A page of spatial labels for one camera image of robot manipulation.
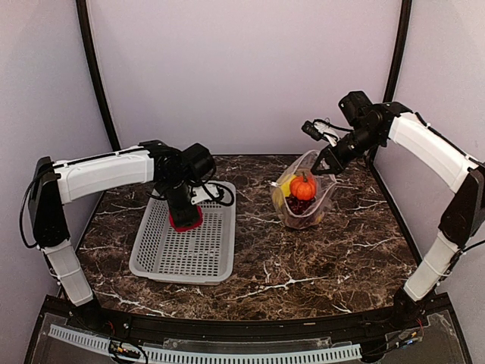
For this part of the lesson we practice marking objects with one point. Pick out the clear zip top bag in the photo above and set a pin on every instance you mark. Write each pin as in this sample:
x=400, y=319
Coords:
x=325, y=184

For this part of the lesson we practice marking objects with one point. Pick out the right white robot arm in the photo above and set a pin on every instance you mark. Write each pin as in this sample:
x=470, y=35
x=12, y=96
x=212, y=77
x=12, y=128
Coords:
x=376, y=124

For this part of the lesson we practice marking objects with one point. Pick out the right black frame post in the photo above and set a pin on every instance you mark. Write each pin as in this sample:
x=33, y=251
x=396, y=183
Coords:
x=398, y=50

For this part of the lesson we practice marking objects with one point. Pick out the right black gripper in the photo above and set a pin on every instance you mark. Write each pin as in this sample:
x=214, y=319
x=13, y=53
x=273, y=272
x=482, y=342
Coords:
x=323, y=152

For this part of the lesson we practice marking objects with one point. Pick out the dark red grape bunch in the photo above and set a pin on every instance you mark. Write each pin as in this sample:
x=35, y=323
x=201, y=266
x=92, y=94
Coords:
x=298, y=206

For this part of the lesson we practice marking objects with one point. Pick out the black frame post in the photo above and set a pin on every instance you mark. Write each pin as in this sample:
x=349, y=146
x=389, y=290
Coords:
x=95, y=74
x=398, y=50

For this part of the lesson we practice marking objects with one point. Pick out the left black frame post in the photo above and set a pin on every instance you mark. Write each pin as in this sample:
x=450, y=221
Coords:
x=95, y=74

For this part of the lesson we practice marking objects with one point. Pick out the small orange pumpkin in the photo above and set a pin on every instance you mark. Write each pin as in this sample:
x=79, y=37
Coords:
x=303, y=187

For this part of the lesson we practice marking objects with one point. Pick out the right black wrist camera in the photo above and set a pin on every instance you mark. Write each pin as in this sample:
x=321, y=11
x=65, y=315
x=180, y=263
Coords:
x=353, y=106

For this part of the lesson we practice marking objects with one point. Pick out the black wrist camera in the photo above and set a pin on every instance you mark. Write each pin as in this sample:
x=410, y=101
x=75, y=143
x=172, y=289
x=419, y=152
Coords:
x=353, y=106
x=199, y=160

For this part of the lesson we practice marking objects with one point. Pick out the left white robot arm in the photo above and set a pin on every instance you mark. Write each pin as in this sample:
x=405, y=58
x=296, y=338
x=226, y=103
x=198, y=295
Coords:
x=176, y=174

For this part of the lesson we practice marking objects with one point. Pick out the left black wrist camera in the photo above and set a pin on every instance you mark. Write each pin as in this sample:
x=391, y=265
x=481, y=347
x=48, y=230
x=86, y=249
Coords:
x=199, y=160

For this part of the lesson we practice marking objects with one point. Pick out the black curved front rail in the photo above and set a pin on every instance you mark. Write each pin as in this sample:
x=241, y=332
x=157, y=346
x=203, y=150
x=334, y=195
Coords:
x=358, y=327

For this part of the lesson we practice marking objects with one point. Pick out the white slotted cable duct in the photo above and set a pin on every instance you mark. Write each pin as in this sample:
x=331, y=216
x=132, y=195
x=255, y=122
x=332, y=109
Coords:
x=197, y=351

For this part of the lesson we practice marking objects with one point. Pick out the white perforated plastic basket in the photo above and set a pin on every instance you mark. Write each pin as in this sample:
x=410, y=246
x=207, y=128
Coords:
x=203, y=255

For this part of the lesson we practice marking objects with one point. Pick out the red bell pepper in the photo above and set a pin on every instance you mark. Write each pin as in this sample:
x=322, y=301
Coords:
x=186, y=220

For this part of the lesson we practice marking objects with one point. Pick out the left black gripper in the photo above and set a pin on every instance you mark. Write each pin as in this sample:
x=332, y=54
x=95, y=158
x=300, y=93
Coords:
x=184, y=218

